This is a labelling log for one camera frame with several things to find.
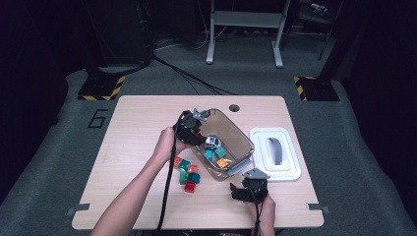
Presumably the white lid with grey handle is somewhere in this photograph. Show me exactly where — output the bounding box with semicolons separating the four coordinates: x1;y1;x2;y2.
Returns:
249;127;303;182

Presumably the green toy block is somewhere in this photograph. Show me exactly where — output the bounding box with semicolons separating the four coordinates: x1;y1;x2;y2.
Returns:
178;168;189;186

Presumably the clear grey storage box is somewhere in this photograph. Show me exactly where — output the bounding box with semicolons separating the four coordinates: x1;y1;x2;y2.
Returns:
188;107;256;182

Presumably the grey device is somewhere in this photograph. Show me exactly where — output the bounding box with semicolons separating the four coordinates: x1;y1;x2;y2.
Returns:
309;2;329;17

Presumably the black floor cable bundle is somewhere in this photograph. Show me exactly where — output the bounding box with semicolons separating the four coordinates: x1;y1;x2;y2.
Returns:
151;53;238;96

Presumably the black cabinet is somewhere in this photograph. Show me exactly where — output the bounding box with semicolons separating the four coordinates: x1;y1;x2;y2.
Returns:
82;0;152;66

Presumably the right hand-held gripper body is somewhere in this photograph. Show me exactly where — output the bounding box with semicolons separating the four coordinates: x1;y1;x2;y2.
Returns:
242;167;270;205

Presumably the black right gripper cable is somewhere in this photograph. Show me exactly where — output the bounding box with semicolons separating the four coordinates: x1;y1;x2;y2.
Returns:
253;186;266;236

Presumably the person's right hand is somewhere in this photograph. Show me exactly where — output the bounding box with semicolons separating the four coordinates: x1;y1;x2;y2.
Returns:
246;195;276;225

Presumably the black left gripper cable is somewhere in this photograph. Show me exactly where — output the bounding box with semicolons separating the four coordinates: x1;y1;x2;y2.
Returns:
155;111;188;236

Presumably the white toy police car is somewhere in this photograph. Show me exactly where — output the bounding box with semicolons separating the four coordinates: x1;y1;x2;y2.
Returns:
205;136;222;150

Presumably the white metal stand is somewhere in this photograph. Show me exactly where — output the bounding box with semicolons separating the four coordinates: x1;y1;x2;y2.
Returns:
206;0;292;69

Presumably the person's left hand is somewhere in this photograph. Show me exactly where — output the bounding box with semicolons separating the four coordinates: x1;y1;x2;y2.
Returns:
152;127;193;165

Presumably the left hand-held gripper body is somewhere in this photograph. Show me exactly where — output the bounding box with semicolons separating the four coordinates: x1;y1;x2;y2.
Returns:
172;107;211;143

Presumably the grey table bracket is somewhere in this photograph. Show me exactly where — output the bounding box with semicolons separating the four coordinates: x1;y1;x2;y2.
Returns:
65;203;90;216
306;202;330;214

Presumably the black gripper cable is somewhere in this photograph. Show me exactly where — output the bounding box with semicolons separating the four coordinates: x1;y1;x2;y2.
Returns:
155;111;188;236
253;186;266;236

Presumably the black yellow striped base plate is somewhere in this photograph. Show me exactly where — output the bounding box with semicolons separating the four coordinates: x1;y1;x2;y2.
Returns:
292;76;341;102
77;75;127;102

